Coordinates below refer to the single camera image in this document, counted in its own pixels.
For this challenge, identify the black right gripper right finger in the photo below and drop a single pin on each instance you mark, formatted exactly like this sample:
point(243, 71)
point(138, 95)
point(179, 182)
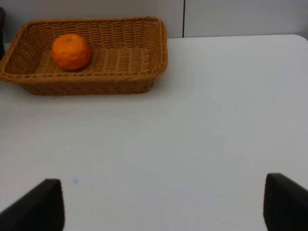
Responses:
point(285, 205)

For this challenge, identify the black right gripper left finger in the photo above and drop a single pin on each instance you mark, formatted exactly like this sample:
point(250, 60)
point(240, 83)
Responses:
point(41, 209)

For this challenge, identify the orange tangerine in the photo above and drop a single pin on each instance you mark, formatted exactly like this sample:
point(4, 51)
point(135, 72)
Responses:
point(71, 52)

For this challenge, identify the light orange wicker basket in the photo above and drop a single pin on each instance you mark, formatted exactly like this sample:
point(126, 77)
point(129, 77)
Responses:
point(127, 56)

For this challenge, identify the dark brown wicker basket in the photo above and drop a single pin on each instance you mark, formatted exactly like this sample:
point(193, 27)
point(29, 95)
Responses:
point(2, 18)

